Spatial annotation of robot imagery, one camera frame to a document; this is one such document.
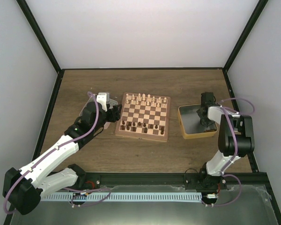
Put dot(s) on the black enclosure frame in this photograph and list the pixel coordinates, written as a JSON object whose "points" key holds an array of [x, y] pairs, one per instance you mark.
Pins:
{"points": [[196, 154]]}

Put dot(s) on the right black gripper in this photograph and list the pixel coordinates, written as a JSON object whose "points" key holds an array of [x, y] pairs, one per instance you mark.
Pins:
{"points": [[208, 123]]}

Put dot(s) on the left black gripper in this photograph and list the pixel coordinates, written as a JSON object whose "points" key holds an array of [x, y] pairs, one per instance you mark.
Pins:
{"points": [[115, 114]]}

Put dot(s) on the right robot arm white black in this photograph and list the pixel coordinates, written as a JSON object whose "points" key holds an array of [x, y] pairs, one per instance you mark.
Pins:
{"points": [[235, 140]]}

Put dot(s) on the light blue slotted cable duct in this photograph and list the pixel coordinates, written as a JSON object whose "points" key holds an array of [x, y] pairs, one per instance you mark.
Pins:
{"points": [[187, 197]]}

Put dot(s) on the yellow rimmed metal tin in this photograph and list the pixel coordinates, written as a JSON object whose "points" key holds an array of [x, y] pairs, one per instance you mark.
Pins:
{"points": [[190, 125]]}

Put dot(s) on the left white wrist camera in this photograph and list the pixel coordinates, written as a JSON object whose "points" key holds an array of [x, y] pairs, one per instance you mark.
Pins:
{"points": [[104, 99]]}

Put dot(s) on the wooden chess board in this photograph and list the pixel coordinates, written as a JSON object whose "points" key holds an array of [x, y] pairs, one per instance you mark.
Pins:
{"points": [[144, 112]]}

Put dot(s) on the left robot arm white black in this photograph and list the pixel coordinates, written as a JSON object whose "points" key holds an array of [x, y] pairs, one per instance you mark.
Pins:
{"points": [[24, 188]]}

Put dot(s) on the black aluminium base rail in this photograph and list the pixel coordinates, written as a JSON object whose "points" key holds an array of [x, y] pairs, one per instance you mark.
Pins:
{"points": [[189, 180]]}

